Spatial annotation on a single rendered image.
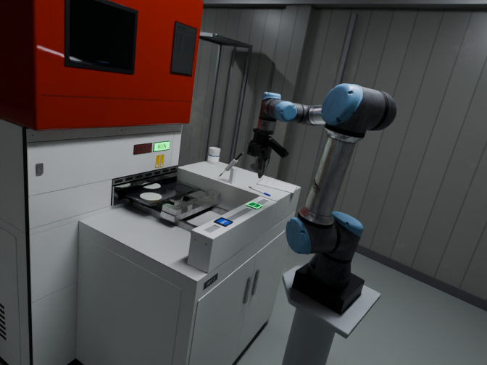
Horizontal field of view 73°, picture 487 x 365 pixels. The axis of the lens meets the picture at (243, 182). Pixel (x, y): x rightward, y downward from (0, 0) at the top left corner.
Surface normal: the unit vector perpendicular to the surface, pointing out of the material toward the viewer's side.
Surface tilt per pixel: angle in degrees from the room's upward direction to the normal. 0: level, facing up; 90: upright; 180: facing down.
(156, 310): 90
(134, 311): 90
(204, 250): 90
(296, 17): 90
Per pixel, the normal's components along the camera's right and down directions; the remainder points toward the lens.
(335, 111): -0.86, -0.17
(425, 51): -0.63, 0.13
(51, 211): 0.86, 0.29
